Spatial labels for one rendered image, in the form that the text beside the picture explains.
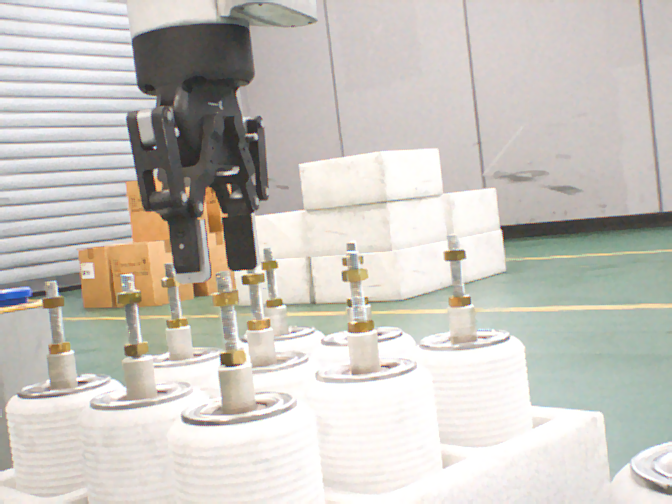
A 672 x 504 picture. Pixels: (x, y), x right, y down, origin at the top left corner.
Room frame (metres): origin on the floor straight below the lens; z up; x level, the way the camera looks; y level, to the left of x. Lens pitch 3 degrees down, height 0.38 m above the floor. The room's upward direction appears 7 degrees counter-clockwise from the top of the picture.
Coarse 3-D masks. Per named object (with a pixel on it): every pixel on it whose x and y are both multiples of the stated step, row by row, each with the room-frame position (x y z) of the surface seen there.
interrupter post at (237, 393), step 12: (228, 372) 0.59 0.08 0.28; (240, 372) 0.59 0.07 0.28; (228, 384) 0.59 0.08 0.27; (240, 384) 0.59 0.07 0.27; (252, 384) 0.60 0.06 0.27; (228, 396) 0.59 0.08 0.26; (240, 396) 0.59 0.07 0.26; (252, 396) 0.59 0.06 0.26; (228, 408) 0.59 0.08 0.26; (240, 408) 0.59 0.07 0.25; (252, 408) 0.59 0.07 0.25
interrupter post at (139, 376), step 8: (128, 360) 0.68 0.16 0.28; (136, 360) 0.67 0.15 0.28; (144, 360) 0.68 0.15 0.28; (152, 360) 0.68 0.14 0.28; (128, 368) 0.67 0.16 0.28; (136, 368) 0.67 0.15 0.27; (144, 368) 0.68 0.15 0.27; (152, 368) 0.68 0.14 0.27; (128, 376) 0.67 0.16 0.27; (136, 376) 0.67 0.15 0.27; (144, 376) 0.67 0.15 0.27; (152, 376) 0.68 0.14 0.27; (128, 384) 0.68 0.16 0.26; (136, 384) 0.67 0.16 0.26; (144, 384) 0.67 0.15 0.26; (152, 384) 0.68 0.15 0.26; (128, 392) 0.68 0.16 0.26; (136, 392) 0.67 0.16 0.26; (144, 392) 0.67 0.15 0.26; (152, 392) 0.68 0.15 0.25; (128, 400) 0.68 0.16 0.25
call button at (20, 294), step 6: (18, 288) 0.92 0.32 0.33; (24, 288) 0.92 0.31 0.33; (0, 294) 0.90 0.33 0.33; (6, 294) 0.90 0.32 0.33; (12, 294) 0.90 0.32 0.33; (18, 294) 0.91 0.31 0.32; (24, 294) 0.91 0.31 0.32; (30, 294) 0.92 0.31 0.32; (0, 300) 0.90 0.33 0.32; (6, 300) 0.91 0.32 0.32; (12, 300) 0.91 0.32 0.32; (18, 300) 0.91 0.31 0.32; (24, 300) 0.92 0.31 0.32; (0, 306) 0.91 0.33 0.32
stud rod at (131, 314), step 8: (120, 280) 0.68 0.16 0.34; (128, 280) 0.68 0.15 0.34; (128, 288) 0.68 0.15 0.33; (128, 304) 0.68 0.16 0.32; (136, 304) 0.68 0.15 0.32; (128, 312) 0.68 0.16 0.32; (136, 312) 0.68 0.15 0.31; (128, 320) 0.68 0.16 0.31; (136, 320) 0.68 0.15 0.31; (128, 328) 0.68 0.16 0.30; (136, 328) 0.68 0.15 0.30; (128, 336) 0.68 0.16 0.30; (136, 336) 0.68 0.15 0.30
